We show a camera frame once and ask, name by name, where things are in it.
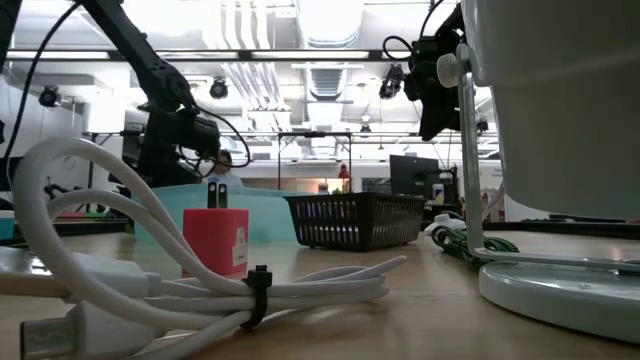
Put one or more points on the white round inline switch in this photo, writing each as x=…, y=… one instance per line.
x=445, y=222

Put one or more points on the black ceiling spotlight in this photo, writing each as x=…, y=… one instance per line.
x=392, y=82
x=218, y=89
x=49, y=96

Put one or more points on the white jar yellow label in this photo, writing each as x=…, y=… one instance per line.
x=438, y=194

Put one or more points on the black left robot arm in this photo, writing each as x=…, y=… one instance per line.
x=150, y=65

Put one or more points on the black computer monitor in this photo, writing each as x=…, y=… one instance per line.
x=412, y=175

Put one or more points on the pink charger cube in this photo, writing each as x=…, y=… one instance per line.
x=215, y=240

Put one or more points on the green translucent plastic bin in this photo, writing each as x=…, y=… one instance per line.
x=270, y=215

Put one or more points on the black background rig frame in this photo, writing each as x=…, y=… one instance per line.
x=315, y=134

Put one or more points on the white ceiling air duct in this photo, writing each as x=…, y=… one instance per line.
x=327, y=80

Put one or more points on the black mesh basket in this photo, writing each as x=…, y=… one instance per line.
x=350, y=220

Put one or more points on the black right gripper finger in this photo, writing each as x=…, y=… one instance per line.
x=440, y=122

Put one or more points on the person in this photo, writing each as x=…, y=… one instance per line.
x=225, y=175

